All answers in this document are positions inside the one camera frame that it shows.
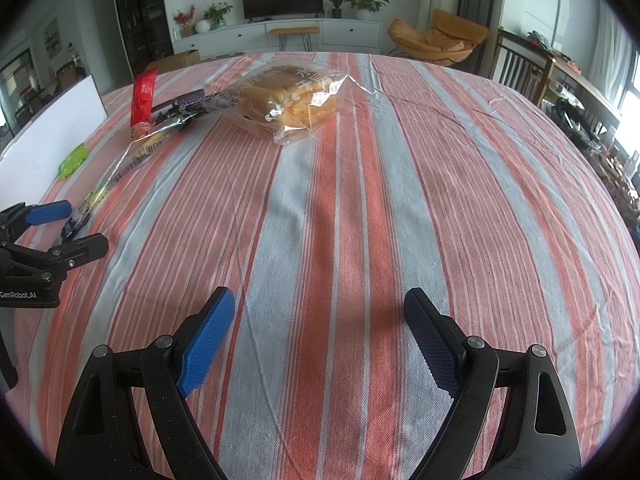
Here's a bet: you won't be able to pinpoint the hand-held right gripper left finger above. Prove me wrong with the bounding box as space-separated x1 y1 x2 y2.
54 286 236 480

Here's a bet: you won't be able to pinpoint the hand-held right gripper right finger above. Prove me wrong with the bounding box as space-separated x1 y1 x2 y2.
404 287 583 480

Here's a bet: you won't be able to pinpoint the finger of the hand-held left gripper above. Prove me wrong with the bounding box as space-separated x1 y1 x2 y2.
0 232 109 281
0 200 72 248

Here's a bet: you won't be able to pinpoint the black snack packet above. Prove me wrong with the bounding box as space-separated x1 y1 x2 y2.
60 205 96 241

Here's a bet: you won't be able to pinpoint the green snack packet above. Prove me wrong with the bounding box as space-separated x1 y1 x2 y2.
56 143 90 181

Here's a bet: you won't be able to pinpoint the white cardboard box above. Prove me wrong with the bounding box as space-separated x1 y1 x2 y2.
0 75 108 201

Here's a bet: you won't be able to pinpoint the long clear snack packet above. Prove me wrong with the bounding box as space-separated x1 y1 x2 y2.
82 110 201 211

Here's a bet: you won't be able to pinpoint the red snack packet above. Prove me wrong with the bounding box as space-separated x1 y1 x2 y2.
127 71 158 141

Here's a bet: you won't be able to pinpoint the dark chocolate bar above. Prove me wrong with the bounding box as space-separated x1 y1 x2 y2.
150 89 221 116

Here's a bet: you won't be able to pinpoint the clear bag of bread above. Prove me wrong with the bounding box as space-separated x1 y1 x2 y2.
220 62 373 147

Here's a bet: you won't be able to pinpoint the red grey striped tablecloth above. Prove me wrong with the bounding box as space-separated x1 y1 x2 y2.
10 52 636 480

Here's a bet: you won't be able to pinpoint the brown cardboard box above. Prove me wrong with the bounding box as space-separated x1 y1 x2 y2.
145 49 201 73

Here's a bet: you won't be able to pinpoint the black display cabinet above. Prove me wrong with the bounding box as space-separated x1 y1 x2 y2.
111 0 176 76

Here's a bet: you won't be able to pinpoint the red flowers in vase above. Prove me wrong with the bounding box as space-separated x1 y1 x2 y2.
173 5 196 37

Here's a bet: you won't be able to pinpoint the green potted plant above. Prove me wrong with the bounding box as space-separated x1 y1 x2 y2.
202 2 233 30

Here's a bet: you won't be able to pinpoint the dark wooden chair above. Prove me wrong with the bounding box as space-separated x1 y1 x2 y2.
492 29 556 106

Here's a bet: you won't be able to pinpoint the wooden stool with metal legs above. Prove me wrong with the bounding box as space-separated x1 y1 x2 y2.
268 26 321 53

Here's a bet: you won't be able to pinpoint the orange lounge chair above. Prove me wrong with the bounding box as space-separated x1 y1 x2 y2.
387 8 490 66

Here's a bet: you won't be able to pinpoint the white television cabinet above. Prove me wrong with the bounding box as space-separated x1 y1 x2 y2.
175 17 383 53

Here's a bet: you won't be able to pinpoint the grey curtain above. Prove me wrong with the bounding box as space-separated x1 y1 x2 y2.
460 0 508 78

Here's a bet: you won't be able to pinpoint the large leafy potted plant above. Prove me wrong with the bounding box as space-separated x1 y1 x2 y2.
344 0 390 22

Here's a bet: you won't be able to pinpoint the framed wall painting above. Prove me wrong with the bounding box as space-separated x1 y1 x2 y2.
42 17 61 56

